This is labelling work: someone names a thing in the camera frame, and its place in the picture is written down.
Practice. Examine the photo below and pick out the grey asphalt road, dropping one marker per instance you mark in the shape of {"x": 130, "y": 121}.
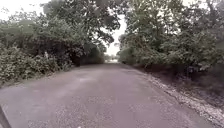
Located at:
{"x": 96, "y": 96}

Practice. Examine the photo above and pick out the dense bushes and trees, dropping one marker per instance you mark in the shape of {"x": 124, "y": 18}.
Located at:
{"x": 33, "y": 43}
{"x": 173, "y": 36}

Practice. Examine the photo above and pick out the gravel and dirt verge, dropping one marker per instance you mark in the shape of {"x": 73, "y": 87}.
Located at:
{"x": 200, "y": 103}

